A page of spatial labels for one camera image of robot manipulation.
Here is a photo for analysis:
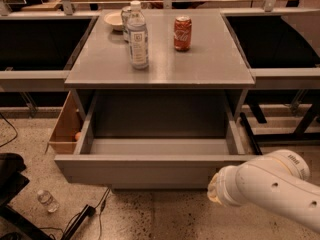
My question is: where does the grey top drawer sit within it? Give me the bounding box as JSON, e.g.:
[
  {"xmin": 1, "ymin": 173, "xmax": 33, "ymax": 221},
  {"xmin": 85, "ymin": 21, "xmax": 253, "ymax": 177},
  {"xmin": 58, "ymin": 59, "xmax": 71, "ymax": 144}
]
[{"xmin": 55, "ymin": 90, "xmax": 252, "ymax": 190}]

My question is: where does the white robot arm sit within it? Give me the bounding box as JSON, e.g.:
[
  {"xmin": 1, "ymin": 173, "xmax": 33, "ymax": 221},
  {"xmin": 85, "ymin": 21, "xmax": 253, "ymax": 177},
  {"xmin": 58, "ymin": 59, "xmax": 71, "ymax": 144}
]
[{"xmin": 207, "ymin": 149, "xmax": 320, "ymax": 233}]

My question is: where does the grey drawer cabinet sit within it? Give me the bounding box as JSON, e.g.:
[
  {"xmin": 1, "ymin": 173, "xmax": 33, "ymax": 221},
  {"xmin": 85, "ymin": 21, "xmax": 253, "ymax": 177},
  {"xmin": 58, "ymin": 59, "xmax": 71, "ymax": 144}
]
[{"xmin": 65, "ymin": 10, "xmax": 254, "ymax": 138}]

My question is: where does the black bar on floor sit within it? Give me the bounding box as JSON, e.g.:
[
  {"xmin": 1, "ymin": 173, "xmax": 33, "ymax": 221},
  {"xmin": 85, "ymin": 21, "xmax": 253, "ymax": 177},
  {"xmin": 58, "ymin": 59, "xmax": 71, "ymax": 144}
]
[{"xmin": 240, "ymin": 112, "xmax": 262, "ymax": 155}]

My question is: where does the black power strip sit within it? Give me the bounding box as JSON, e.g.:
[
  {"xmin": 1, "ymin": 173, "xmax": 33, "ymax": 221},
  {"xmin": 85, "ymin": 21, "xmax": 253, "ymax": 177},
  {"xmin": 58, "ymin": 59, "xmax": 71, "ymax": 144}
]
[{"xmin": 61, "ymin": 205, "xmax": 96, "ymax": 240}]

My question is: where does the orange fruit in box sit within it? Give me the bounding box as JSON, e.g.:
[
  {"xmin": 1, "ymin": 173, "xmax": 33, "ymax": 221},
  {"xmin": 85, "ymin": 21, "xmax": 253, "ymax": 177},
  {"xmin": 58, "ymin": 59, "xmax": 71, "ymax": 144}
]
[{"xmin": 74, "ymin": 132, "xmax": 81, "ymax": 141}]

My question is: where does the small bottle on floor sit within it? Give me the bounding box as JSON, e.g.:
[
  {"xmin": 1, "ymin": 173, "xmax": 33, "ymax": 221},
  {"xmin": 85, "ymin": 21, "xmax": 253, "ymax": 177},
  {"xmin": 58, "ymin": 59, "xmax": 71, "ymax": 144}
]
[{"xmin": 37, "ymin": 190, "xmax": 59, "ymax": 213}]

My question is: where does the red soda can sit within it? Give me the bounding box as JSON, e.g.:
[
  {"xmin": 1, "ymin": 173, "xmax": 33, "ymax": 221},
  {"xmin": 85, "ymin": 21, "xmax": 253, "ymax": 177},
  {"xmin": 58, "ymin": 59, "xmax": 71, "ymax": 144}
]
[{"xmin": 174, "ymin": 15, "xmax": 192, "ymax": 51}]

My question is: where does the clear plastic water bottle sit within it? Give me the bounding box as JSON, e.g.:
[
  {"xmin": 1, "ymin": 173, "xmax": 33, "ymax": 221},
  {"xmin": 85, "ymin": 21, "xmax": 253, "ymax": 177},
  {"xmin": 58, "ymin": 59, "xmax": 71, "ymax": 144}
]
[{"xmin": 127, "ymin": 0, "xmax": 149, "ymax": 69}]

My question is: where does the white ceramic bowl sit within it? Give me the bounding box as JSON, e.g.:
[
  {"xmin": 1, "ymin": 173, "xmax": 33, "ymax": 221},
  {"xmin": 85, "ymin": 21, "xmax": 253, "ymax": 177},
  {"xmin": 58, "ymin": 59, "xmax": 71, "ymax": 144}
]
[{"xmin": 104, "ymin": 11, "xmax": 123, "ymax": 31}]

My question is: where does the black chair base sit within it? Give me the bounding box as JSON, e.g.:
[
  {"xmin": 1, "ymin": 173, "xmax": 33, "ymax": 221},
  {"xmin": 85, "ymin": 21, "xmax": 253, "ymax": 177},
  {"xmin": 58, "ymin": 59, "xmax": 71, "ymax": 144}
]
[{"xmin": 0, "ymin": 153, "xmax": 53, "ymax": 240}]

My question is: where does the silver can behind bottle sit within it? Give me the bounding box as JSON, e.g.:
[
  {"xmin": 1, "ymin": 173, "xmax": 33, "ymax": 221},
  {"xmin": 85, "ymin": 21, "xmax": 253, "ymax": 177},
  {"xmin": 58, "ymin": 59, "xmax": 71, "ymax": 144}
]
[{"xmin": 121, "ymin": 6, "xmax": 131, "ymax": 41}]

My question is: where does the black floor cable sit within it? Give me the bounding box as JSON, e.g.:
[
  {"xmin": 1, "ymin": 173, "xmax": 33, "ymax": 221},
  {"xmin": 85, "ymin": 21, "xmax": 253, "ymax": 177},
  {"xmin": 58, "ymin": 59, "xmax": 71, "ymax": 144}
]
[{"xmin": 0, "ymin": 112, "xmax": 19, "ymax": 148}]

